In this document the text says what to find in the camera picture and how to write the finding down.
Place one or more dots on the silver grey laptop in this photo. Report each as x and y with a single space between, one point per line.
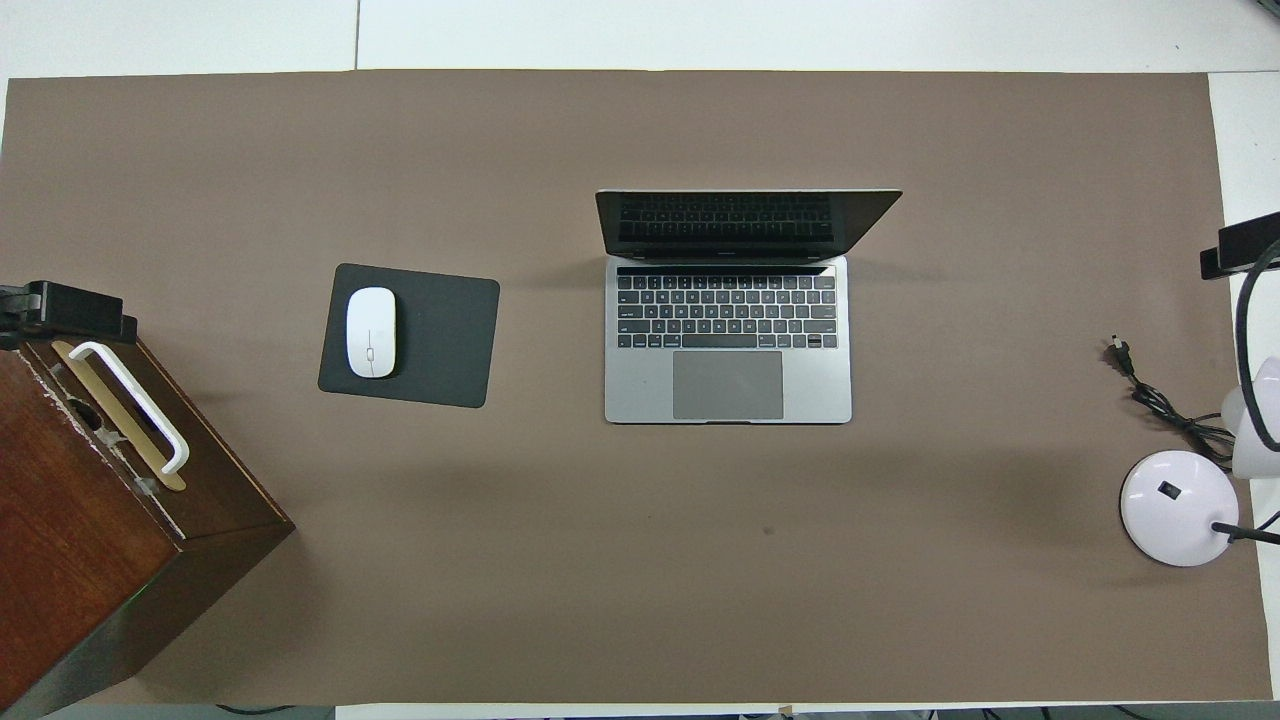
640 390

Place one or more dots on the black mouse pad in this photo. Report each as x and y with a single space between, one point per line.
450 340

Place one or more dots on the brown paper table mat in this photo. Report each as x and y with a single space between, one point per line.
700 560

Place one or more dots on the white computer mouse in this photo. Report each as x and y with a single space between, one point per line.
371 335

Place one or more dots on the white desk lamp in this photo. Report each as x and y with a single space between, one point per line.
1170 510

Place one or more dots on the dark brown wooden box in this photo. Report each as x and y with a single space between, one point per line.
80 520

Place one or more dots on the black camera stand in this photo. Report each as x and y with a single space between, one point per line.
80 310
1250 240

